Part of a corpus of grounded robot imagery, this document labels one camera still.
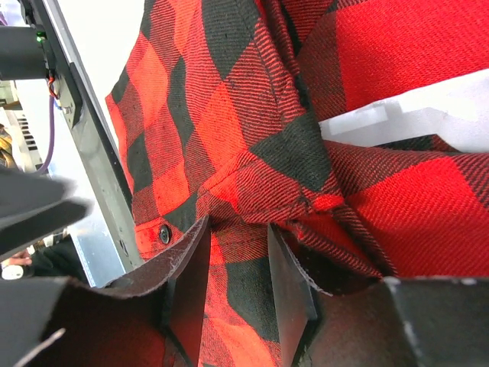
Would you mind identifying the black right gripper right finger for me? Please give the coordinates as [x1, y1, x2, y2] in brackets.
[267, 225, 488, 366]

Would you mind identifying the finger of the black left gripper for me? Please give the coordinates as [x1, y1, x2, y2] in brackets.
[1, 167, 92, 260]

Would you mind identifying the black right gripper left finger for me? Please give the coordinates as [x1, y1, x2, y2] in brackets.
[1, 218, 210, 366]

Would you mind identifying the red black plaid shirt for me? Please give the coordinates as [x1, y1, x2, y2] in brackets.
[106, 1, 488, 366]

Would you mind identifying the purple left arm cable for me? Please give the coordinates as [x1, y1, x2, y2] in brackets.
[36, 95, 57, 175]

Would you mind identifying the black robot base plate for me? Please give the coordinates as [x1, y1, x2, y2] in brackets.
[21, 1, 141, 287]

